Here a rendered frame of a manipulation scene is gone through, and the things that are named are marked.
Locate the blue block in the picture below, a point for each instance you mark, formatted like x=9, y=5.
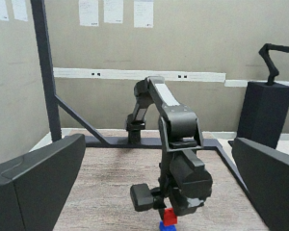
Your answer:
x=167, y=228

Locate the red toy brick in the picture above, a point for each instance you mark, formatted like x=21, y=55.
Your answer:
x=169, y=217

